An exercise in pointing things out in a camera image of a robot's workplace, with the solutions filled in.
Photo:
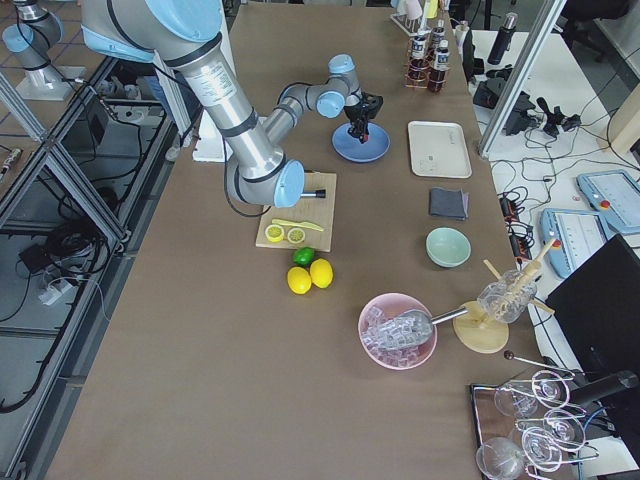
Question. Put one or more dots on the black thermos bottle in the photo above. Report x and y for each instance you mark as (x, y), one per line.
(503, 39)

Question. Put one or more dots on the copper wire bottle rack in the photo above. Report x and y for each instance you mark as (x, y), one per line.
(427, 61)

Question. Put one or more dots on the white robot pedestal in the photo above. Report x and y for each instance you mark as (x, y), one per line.
(211, 146)

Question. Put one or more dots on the aluminium frame post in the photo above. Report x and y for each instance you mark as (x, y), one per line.
(543, 25)

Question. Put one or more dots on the near blue teach pendant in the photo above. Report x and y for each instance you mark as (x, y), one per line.
(580, 232)

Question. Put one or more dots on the green ceramic bowl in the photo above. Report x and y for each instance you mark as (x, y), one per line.
(447, 247)

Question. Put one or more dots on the lemon half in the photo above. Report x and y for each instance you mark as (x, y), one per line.
(296, 235)
(274, 233)

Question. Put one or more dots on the wooden cutting board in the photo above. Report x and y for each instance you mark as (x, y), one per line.
(319, 211)

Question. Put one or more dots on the yellow cup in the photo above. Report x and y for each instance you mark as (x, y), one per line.
(431, 9)

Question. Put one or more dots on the white cup rack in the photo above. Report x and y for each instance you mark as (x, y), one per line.
(398, 17)

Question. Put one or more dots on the black monitor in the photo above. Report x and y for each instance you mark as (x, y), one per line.
(597, 308)

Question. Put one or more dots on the wooden mug tree stand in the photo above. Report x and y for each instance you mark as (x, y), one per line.
(482, 333)

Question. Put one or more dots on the left lemon half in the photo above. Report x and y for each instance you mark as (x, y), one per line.
(274, 233)

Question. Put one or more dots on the far blue teach pendant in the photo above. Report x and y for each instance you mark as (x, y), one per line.
(615, 194)

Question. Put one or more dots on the pink bowl with ice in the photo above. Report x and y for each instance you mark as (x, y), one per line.
(374, 322)

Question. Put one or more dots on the grey folded cloth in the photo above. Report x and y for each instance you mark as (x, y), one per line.
(452, 204)

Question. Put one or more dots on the pink cup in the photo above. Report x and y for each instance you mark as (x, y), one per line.
(413, 9)

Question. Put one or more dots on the left whole lemon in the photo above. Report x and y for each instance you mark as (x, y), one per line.
(299, 280)

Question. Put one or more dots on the rear dark drink bottle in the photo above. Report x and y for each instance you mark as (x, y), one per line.
(438, 34)

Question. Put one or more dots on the beige plastic tray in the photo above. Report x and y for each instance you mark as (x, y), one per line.
(438, 150)

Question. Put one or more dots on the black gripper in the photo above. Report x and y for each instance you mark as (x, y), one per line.
(357, 116)

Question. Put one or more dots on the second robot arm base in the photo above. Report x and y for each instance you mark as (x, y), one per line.
(35, 32)

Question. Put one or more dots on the clear glass mug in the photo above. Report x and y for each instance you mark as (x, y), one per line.
(506, 299)

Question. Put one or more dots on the blue plate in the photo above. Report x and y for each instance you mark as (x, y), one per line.
(352, 149)

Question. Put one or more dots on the wine glass rack tray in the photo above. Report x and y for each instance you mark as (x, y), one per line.
(528, 428)

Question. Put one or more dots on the green lime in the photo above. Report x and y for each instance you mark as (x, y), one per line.
(304, 256)

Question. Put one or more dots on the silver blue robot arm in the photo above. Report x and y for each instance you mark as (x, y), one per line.
(187, 36)

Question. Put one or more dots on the metal ice scoop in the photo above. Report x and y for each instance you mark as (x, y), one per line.
(415, 327)

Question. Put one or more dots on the dark drink bottle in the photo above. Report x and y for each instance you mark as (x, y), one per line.
(439, 67)
(438, 34)
(417, 66)

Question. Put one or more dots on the blue teach pendant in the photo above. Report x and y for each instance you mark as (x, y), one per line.
(615, 194)
(580, 232)

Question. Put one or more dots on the grey handled knife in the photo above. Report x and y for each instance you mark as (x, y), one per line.
(319, 194)

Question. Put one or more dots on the middle dark drink bottle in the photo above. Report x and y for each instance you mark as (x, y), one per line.
(417, 66)

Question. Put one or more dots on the front dark drink bottle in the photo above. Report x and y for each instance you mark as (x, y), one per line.
(439, 67)

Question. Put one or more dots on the right lemon half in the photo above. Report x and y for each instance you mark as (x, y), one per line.
(296, 235)

